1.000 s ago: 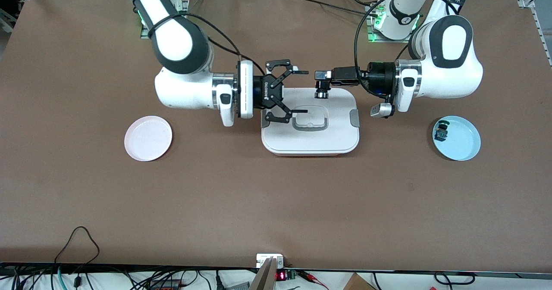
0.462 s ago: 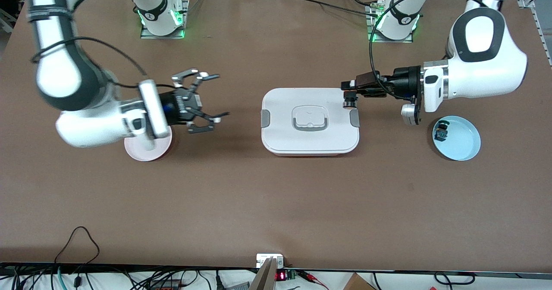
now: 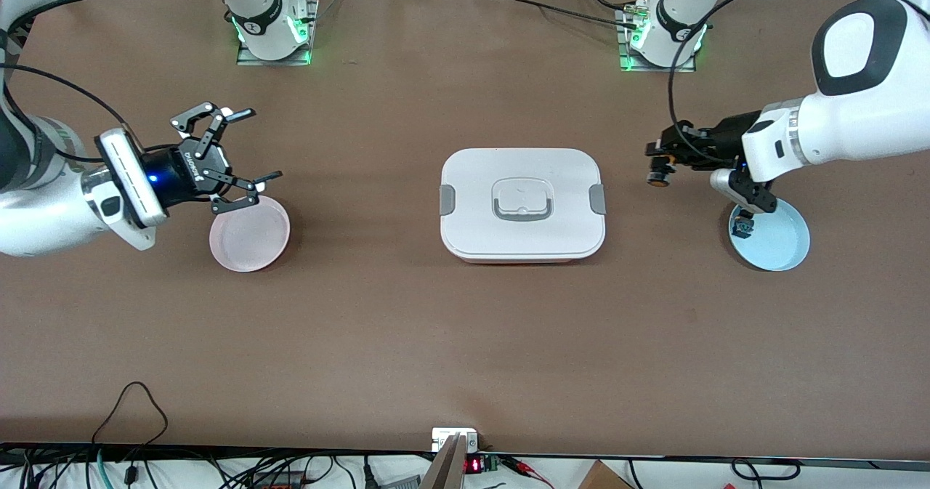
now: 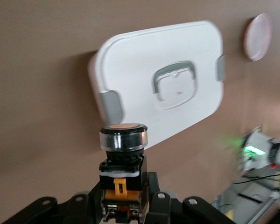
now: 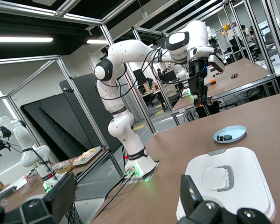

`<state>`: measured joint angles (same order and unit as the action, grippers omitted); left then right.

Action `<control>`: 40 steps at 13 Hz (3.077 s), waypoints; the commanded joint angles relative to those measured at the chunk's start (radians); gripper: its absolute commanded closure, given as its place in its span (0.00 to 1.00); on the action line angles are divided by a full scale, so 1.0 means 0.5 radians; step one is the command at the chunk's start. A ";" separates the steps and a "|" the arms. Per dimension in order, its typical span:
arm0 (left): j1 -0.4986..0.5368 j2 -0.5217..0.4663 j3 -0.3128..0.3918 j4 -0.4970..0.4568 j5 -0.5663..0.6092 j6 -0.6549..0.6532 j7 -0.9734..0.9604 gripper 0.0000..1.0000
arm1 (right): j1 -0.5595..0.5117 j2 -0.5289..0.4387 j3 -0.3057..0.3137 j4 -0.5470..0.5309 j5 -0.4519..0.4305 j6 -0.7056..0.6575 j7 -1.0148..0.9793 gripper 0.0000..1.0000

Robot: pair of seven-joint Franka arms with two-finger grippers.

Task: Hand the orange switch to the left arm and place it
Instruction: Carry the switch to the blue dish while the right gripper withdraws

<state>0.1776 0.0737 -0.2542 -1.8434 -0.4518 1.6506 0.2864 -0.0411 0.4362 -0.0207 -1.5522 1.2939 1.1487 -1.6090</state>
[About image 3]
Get thin black looped cable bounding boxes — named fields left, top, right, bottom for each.
left=90, top=381, right=170, bottom=448

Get black coiled floor cable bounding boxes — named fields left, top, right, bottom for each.
left=729, top=458, right=801, bottom=482

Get brown cardboard piece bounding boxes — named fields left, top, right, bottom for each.
left=577, top=461, right=634, bottom=489

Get small white socket box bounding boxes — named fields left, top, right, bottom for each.
left=431, top=427, right=480, bottom=453

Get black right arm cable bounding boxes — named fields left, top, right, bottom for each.
left=0, top=0, right=184, bottom=164

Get slanted wooden slat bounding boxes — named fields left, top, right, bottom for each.
left=419, top=434, right=468, bottom=489

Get black table edge strip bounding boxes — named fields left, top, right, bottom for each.
left=0, top=442, right=930, bottom=472

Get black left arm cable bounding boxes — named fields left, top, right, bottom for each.
left=668, top=0, right=896, bottom=171

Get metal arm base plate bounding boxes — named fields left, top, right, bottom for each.
left=235, top=0, right=321, bottom=67
left=615, top=2, right=699, bottom=74

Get light blue round plate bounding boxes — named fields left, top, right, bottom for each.
left=728, top=198, right=812, bottom=272

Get white lunch box grey clips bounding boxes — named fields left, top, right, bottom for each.
left=439, top=147, right=607, bottom=265

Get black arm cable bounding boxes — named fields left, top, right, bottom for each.
left=0, top=0, right=184, bottom=164
left=668, top=0, right=896, bottom=171

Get black cable across table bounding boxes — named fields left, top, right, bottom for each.
left=493, top=0, right=642, bottom=31

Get pink round plate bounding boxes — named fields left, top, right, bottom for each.
left=209, top=195, right=292, bottom=273

